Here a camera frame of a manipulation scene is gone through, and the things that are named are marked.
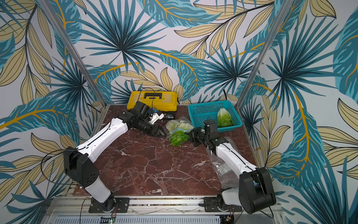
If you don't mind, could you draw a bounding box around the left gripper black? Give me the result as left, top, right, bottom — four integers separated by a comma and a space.
134, 118, 168, 138

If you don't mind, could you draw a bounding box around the chinese cabbage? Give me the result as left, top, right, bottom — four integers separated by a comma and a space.
217, 108, 234, 127
166, 120, 194, 132
169, 130, 189, 146

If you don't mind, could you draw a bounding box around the clear zipper bag blue seal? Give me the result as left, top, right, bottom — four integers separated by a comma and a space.
165, 116, 194, 135

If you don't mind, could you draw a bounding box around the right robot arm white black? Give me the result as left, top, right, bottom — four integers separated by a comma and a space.
186, 128, 277, 214

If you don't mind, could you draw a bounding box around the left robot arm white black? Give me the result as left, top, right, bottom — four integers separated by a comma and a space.
63, 109, 166, 211

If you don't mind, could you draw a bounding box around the teal plastic basket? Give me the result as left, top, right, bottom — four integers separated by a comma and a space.
188, 100, 242, 133

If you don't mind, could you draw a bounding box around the yellow black toolbox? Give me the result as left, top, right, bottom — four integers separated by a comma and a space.
127, 91, 177, 119

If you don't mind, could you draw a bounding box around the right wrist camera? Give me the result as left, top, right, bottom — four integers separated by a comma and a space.
204, 119, 218, 134

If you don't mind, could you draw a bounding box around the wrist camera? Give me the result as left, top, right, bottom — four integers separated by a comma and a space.
133, 101, 165, 125
204, 119, 218, 134

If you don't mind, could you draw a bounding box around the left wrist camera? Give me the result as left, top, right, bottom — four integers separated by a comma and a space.
133, 101, 165, 125

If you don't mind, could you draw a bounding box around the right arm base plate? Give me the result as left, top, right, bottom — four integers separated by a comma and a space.
199, 197, 243, 212

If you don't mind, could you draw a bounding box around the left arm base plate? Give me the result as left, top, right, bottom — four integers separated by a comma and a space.
89, 197, 130, 213

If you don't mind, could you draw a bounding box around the right aluminium frame post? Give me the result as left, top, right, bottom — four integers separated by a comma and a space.
236, 0, 293, 110

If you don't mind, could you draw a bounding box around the aluminium frame post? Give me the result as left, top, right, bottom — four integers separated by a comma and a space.
236, 0, 293, 110
38, 0, 107, 107

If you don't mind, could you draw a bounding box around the front aluminium rail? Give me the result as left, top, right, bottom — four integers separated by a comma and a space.
41, 196, 288, 224

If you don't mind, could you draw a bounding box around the left aluminium frame post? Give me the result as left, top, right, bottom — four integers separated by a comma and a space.
38, 0, 107, 107

